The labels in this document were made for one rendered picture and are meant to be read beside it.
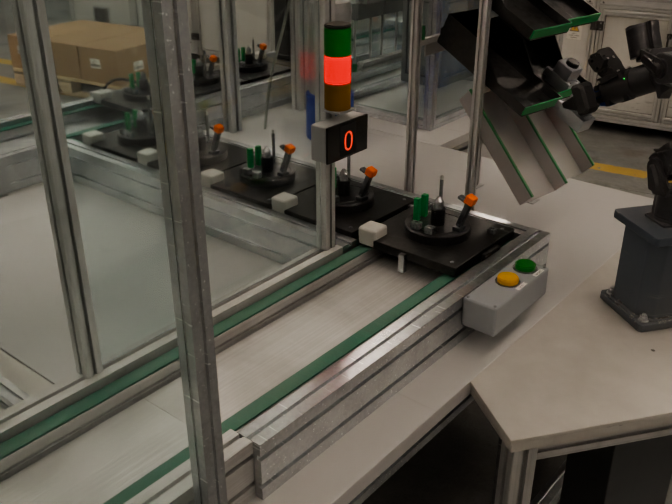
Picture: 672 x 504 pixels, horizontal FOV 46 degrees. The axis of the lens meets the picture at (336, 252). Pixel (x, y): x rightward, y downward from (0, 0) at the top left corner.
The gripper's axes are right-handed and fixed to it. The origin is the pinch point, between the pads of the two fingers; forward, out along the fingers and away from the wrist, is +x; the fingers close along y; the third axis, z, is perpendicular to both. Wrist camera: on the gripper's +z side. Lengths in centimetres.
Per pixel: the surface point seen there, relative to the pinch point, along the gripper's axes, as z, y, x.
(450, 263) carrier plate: -22.8, 35.9, 14.4
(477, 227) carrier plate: -19.3, 18.8, 20.9
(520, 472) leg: -56, 54, -6
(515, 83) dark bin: 8.0, -1.9, 16.8
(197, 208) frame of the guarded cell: 0, 105, -23
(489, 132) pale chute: -0.6, 5.7, 21.4
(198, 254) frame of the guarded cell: -4, 105, -21
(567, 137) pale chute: -7.5, -21.7, 21.8
